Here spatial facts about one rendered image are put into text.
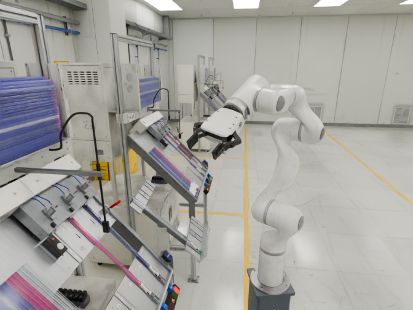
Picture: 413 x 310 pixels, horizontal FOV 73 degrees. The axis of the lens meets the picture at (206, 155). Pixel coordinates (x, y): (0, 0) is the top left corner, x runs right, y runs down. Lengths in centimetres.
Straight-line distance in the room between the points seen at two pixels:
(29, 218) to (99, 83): 123
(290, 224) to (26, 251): 97
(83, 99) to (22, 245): 130
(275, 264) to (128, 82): 154
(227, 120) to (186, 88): 477
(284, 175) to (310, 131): 22
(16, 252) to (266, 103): 92
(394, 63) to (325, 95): 191
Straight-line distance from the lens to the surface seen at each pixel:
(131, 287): 131
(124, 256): 262
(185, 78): 555
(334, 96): 894
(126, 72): 215
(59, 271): 116
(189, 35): 871
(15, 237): 116
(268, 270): 141
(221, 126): 79
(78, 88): 222
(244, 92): 87
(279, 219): 124
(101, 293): 163
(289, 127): 127
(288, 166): 125
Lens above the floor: 170
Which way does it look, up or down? 18 degrees down
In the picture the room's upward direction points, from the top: straight up
